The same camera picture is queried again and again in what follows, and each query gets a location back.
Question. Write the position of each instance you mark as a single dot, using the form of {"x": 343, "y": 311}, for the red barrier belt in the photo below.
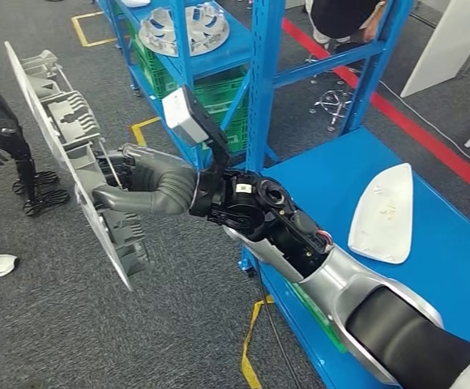
{"x": 421, "y": 137}

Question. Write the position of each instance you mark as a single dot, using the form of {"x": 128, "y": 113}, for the white plastic part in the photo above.
{"x": 381, "y": 220}
{"x": 135, "y": 2}

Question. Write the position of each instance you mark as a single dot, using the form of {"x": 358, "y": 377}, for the wrist camera with black bracket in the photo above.
{"x": 182, "y": 118}

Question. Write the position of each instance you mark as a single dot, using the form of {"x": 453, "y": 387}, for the silver plastic hubcap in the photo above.
{"x": 211, "y": 32}
{"x": 69, "y": 123}

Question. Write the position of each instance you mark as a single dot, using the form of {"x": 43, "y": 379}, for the silver black robot right arm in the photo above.
{"x": 401, "y": 333}

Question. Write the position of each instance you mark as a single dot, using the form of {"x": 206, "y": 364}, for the black stool with chrome base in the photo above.
{"x": 334, "y": 104}

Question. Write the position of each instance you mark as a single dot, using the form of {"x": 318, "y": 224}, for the black white humanoid robot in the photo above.
{"x": 0, "y": 129}

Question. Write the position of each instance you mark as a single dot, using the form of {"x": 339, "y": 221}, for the blue metal shelf rack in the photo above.
{"x": 186, "y": 80}
{"x": 441, "y": 268}

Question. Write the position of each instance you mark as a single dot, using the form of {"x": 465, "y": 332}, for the white desk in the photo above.
{"x": 441, "y": 43}

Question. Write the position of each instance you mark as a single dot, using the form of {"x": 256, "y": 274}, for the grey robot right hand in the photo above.
{"x": 166, "y": 185}

